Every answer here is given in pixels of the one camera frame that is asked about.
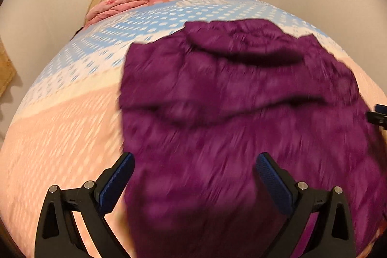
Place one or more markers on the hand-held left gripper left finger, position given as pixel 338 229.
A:
pixel 116 181

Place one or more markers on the purple hooded puffer jacket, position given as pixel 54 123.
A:
pixel 229 113

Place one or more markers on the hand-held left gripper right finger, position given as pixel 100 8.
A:
pixel 275 182

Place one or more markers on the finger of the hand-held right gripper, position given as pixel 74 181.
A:
pixel 378 116

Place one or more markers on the pink folded floral quilt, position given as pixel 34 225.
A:
pixel 121 2

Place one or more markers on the polka dot bedspread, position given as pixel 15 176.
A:
pixel 66 125

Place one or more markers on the beige floral window curtain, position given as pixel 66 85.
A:
pixel 6 70

